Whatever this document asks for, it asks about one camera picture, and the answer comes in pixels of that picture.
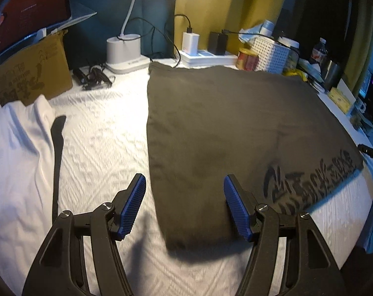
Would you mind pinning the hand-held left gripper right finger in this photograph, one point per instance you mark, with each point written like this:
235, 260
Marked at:
238, 212

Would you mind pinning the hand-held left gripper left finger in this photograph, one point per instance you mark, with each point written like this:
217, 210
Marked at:
131, 208

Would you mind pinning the brown t-shirt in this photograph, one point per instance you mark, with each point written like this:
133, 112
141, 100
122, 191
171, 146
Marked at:
229, 129

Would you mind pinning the white mug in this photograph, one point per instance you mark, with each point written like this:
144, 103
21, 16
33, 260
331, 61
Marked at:
361, 106

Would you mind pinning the computer monitor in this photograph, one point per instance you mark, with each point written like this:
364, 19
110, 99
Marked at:
365, 83

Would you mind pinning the white textured table cover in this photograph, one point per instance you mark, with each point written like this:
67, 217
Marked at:
106, 135

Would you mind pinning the steel tumbler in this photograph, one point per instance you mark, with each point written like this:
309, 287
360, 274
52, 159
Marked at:
331, 74

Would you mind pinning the yellow curtain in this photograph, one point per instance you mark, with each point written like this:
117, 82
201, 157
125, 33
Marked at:
223, 6
359, 46

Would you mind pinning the yellow snack bag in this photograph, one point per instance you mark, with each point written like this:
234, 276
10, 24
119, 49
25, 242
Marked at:
296, 74

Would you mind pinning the plastic water bottle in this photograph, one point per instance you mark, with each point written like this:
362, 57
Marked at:
318, 51

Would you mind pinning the white cloth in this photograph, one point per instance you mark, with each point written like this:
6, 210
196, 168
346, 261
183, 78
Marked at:
16, 166

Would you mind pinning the clear jar with white lid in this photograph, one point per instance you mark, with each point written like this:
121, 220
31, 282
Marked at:
292, 52

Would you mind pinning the white perforated plastic basket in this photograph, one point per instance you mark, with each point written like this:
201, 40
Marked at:
271, 55

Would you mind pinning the red and gold tin can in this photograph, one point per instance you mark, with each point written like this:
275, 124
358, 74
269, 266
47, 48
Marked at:
247, 60

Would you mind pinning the white desk lamp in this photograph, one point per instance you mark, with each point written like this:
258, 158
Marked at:
124, 52

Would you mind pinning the white power strip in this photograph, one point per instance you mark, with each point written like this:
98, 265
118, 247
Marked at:
205, 59

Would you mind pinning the blue and white bottle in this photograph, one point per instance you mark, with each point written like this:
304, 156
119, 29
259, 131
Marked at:
267, 28

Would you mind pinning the cardboard box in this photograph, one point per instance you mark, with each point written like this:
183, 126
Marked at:
35, 74

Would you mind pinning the black charger adapter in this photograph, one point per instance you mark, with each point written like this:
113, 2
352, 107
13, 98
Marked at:
218, 43

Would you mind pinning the white charger adapter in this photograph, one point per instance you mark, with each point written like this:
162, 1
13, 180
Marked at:
190, 43

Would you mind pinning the dark teal curtain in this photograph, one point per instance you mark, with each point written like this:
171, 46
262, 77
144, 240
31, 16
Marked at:
100, 6

